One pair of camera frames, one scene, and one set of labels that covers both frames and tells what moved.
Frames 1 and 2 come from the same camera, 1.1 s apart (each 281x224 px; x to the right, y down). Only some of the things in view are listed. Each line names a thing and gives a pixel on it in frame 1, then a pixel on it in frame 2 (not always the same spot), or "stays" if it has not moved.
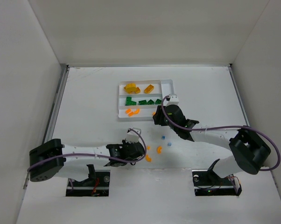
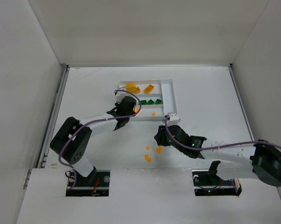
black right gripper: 159,115 -> 161,136
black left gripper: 136,149 -> 118,110
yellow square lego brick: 137,90 stays
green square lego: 158,101 stays
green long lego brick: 143,102 stays
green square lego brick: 151,101 stays
